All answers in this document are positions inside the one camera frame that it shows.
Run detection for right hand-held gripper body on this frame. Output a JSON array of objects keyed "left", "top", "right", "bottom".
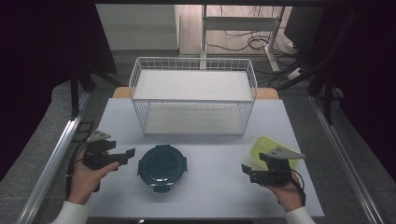
[{"left": 259, "top": 147, "right": 306, "bottom": 187}]

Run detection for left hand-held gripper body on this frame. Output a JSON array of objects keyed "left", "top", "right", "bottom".
[{"left": 82, "top": 130, "right": 121, "bottom": 171}]

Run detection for yellow-green rectangular lidded container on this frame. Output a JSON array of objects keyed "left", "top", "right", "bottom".
[{"left": 249, "top": 134, "right": 300, "bottom": 172}]

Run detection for round dark teal lidded container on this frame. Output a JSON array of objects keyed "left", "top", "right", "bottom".
[{"left": 137, "top": 144, "right": 189, "bottom": 194}]

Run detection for white wire shelf rack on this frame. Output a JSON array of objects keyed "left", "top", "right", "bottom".
[{"left": 128, "top": 56, "right": 259, "bottom": 137}]

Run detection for person's right hand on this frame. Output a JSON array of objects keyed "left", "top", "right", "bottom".
[{"left": 262, "top": 172, "right": 304, "bottom": 213}]

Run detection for person's left hand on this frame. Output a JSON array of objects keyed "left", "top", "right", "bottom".
[{"left": 67, "top": 150, "right": 121, "bottom": 205}]

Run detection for wooden table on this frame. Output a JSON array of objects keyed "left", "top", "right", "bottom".
[{"left": 111, "top": 86, "right": 280, "bottom": 101}]

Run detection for black metal stand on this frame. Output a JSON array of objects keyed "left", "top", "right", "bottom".
[
  {"left": 276, "top": 8, "right": 359, "bottom": 126},
  {"left": 68, "top": 60, "right": 123, "bottom": 121}
]

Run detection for white power strip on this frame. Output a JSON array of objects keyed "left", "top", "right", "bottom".
[{"left": 287, "top": 67, "right": 305, "bottom": 81}]

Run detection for white cabinet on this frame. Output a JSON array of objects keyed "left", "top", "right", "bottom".
[{"left": 95, "top": 3, "right": 182, "bottom": 52}]

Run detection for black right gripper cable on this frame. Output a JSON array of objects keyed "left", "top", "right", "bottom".
[{"left": 290, "top": 169, "right": 307, "bottom": 207}]

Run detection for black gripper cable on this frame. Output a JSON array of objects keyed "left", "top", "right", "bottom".
[
  {"left": 290, "top": 169, "right": 307, "bottom": 207},
  {"left": 64, "top": 138, "right": 94, "bottom": 200}
]

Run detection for black floor bracket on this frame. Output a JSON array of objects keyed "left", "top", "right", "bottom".
[{"left": 72, "top": 120, "right": 95, "bottom": 144}]

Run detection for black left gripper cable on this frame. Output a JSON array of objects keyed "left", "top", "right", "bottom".
[{"left": 64, "top": 138, "right": 94, "bottom": 200}]

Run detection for aluminium rail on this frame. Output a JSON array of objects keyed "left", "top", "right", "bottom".
[
  {"left": 308, "top": 94, "right": 387, "bottom": 224},
  {"left": 15, "top": 91, "right": 92, "bottom": 224}
]

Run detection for black floor cables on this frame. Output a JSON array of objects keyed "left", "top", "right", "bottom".
[{"left": 205, "top": 5, "right": 302, "bottom": 56}]

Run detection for white metal desk frame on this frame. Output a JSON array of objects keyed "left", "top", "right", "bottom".
[{"left": 200, "top": 4, "right": 286, "bottom": 73}]

